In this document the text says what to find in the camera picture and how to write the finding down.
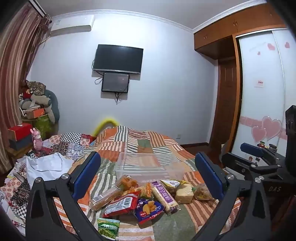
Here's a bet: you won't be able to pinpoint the red box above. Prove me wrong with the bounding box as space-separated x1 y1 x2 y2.
8 123 33 141

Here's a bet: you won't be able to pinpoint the yellow striped snack packet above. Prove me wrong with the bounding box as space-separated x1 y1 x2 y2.
139 183 154 200

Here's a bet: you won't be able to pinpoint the orange snack packet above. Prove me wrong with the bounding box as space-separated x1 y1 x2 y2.
116 175 139 193

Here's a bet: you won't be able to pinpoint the clear biscuit tube packet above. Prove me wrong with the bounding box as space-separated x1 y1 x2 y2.
89 186 122 211

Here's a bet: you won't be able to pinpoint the wall-mounted television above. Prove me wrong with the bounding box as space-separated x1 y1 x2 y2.
94 44 144 75

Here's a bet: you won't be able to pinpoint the orange box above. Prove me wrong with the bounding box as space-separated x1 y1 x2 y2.
24 107 45 119

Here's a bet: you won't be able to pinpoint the striped curtain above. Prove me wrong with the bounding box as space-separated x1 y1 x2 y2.
0 5 52 174

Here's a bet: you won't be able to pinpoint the pink toy rabbit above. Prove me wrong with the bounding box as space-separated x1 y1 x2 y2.
30 128 43 151

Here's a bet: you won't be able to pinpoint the pink heart stickers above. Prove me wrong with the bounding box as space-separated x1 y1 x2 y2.
252 116 282 142

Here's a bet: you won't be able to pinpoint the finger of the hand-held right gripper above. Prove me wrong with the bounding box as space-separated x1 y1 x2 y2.
221 152 262 179
240 142 286 166

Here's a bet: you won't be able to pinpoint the yellow foam tube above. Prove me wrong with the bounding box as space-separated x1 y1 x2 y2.
91 117 119 137

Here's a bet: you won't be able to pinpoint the green bag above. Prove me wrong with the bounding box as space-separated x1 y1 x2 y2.
35 113 55 141

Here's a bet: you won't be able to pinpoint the red snack packet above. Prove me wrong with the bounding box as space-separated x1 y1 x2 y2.
103 193 141 218

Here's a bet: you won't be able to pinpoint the beige biscuit packet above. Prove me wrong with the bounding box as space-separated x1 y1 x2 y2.
175 183 194 204

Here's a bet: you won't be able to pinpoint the green pea packet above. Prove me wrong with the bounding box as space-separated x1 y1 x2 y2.
97 218 121 241

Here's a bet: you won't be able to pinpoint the orange striped patchwork blanket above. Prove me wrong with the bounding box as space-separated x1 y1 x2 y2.
53 126 243 241

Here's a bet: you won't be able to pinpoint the purple wafer roll packet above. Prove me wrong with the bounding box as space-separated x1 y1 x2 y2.
151 181 179 214

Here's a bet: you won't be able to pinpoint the patterned cushion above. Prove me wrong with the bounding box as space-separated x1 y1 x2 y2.
25 81 49 95

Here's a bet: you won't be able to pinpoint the wooden wardrobe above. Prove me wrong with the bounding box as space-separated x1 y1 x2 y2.
194 5 296 163

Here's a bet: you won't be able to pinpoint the white and yellow packet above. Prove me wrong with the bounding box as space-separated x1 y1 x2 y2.
159 179 181 193

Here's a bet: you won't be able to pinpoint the wooden door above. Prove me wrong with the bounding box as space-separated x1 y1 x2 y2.
209 59 241 149

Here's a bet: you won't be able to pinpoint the white crumpled paper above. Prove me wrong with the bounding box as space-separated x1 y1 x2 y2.
25 152 74 188

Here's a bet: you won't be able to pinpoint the small black monitor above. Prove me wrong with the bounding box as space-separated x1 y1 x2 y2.
101 72 130 93

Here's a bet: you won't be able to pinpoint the blue cracker packet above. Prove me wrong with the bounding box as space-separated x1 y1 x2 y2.
134 198 165 224

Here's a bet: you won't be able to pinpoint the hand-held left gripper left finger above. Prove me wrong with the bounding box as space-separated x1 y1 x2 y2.
25 151 109 241

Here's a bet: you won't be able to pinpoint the clear bag of nuggets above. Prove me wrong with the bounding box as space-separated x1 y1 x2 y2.
193 183 214 201

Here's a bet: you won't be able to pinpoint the checkered patchwork quilt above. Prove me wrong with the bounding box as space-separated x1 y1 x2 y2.
0 132 93 223

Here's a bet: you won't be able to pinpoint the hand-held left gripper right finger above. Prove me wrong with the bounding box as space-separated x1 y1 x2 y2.
192 152 271 241

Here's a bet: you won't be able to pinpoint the white air conditioner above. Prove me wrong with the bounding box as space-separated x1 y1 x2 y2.
50 14 95 32

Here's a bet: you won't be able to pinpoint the clear plastic container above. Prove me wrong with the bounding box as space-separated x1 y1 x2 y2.
114 152 185 183

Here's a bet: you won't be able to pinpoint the dark grey box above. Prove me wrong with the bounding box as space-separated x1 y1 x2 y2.
9 134 34 151

